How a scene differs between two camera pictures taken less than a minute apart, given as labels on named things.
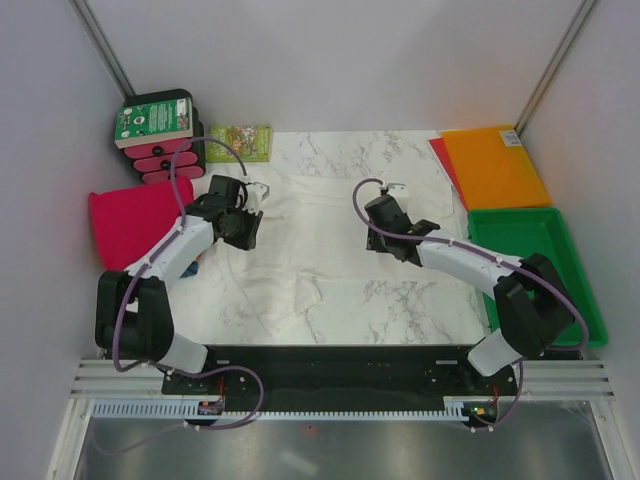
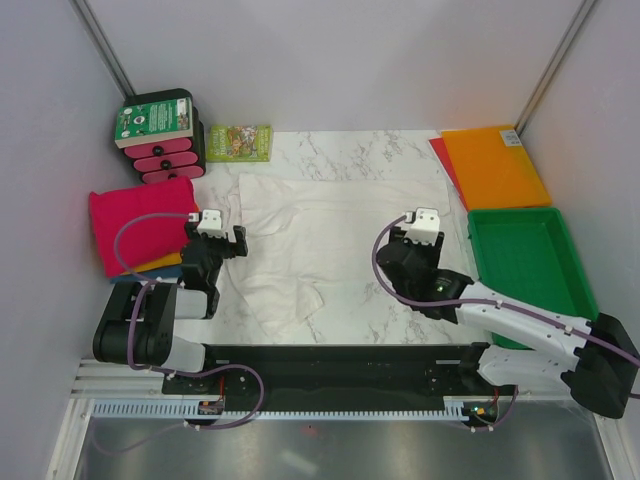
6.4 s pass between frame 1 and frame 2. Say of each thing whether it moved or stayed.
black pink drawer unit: stayed
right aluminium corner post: stayed
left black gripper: moved
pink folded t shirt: stayed
